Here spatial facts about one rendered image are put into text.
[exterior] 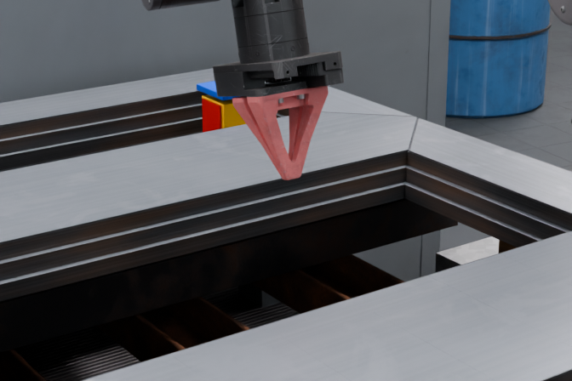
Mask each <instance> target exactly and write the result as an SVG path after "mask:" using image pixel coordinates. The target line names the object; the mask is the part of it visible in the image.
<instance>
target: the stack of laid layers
mask: <svg viewBox="0 0 572 381"><path fill-rule="evenodd" d="M203 95H207V94H205V93H203V92H195V93H189V94H181V95H176V96H170V97H166V98H161V99H155V100H147V101H141V102H136V103H131V104H127V105H117V106H112V107H107V108H102V109H97V110H92V111H83V112H78V113H72V114H68V115H63V116H57V117H49V118H44V119H38V120H33V121H29V122H19V123H14V124H9V125H4V126H0V170H4V169H8V168H16V167H21V166H25V165H30V164H34V163H39V162H46V161H52V160H56V159H61V158H65V157H69V156H77V155H82V154H87V153H91V152H96V151H103V150H108V149H113V148H118V147H122V146H126V145H134V144H139V143H144V142H148V141H153V140H157V139H165V138H169V137H174V136H179V135H183V134H191V133H196V132H200V131H203V108H202V96H203ZM401 199H407V200H409V201H411V202H414V203H416V204H418V205H421V206H422V207H424V208H428V209H430V210H432V211H434V212H436V213H440V214H442V215H443V216H446V217H448V218H450V219H453V220H455V221H457V222H460V223H462V224H464V225H467V226H469V227H471V228H473V229H475V230H479V231H481V232H483V233H484V234H487V235H489V236H492V237H494V238H496V239H498V240H501V241H503V242H506V243H508V244H510V245H513V246H514V247H521V246H524V245H528V244H530V243H533V242H538V241H541V240H544V239H547V238H549V237H552V236H557V235H560V234H563V233H565V232H569V231H572V214H570V213H566V212H564V211H562V210H559V209H557V208H554V207H551V206H548V205H546V204H544V203H542V202H538V201H536V200H533V199H531V198H528V197H526V196H523V195H520V194H518V193H516V192H513V191H511V190H507V189H505V188H502V187H500V186H498V185H494V184H491V183H490V182H487V181H485V180H482V179H479V178H476V177H474V176H471V175H470V174H467V173H463V172H461V171H459V170H456V169H454V168H451V167H448V166H445V165H443V164H441V163H439V162H434V161H433V160H430V159H428V158H425V157H423V156H419V155H417V154H415V153H413V152H410V151H409V150H408V151H402V152H399V153H395V154H391V155H387V156H380V157H376V158H372V159H369V160H365V161H361V162H354V163H350V164H347V165H342V166H339V167H335V168H328V169H324V170H320V171H317V172H312V173H306V174H302V175H301V176H300V177H299V178H298V179H291V180H283V179H280V180H275V181H272V182H268V183H264V184H260V185H253V186H250V187H245V188H242V189H238V190H231V191H228V192H223V193H220V194H215V195H212V196H205V197H201V198H198V199H193V200H190V201H185V202H179V203H175V204H171V205H167V206H163V207H160V208H153V209H149V210H145V211H141V212H137V213H131V214H126V215H123V216H119V217H115V218H111V219H104V220H101V221H96V222H93V223H89V224H85V225H78V226H74V227H71V228H66V229H63V230H56V231H52V232H48V233H44V234H41V235H36V236H29V237H26V238H22V239H18V240H14V241H11V242H4V243H0V301H4V300H7V299H13V298H17V297H20V296H24V295H27V294H31V293H37V292H40V291H43V290H47V289H50V288H54V287H60V286H64V285H67V284H71V283H74V282H78V281H83V280H87V279H90V278H94V277H97V276H103V275H107V274H111V273H114V272H118V271H121V270H126V269H130V268H134V267H137V266H141V265H144V264H150V263H154V262H157V261H161V260H164V259H170V258H173V257H177V256H181V255H184V254H188V253H194V252H197V251H201V250H204V249H207V248H211V247H217V246H220V245H224V244H227V243H231V242H237V241H241V240H243V239H247V238H250V237H254V236H260V235H264V234H267V233H271V232H274V231H278V230H283V229H287V228H290V227H294V226H297V225H303V224H307V223H311V222H314V221H318V220H321V219H326V218H330V217H334V216H337V215H341V214H344V213H350V212H354V211H357V210H361V209H365V208H370V207H373V206H377V205H381V204H384V203H388V202H394V201H397V200H401Z"/></svg>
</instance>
